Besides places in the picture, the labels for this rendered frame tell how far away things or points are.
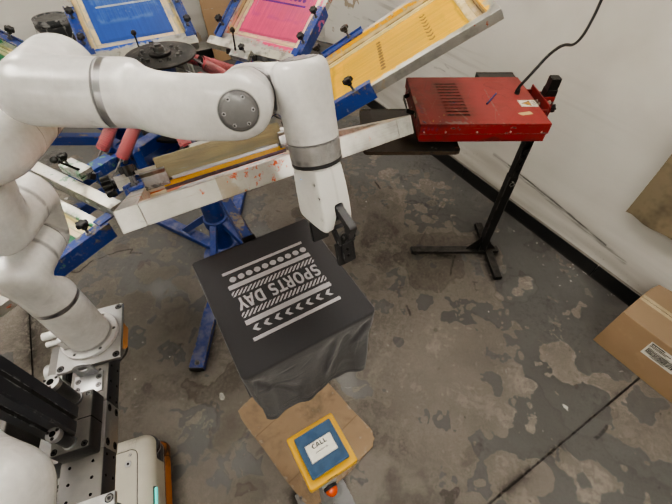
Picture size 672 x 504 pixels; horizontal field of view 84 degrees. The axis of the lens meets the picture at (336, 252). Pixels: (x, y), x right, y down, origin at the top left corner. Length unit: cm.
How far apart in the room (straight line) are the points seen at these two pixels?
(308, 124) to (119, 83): 22
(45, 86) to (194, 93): 18
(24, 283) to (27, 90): 40
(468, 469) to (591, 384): 84
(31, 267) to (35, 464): 41
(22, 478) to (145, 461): 134
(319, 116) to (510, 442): 191
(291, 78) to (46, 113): 30
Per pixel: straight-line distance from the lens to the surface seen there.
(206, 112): 47
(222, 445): 208
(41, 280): 88
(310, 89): 50
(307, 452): 101
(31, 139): 69
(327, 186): 53
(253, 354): 114
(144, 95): 50
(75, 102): 57
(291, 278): 127
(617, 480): 236
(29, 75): 59
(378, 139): 79
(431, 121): 177
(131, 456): 190
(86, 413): 96
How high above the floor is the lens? 195
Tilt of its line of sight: 49 degrees down
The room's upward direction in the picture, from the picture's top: straight up
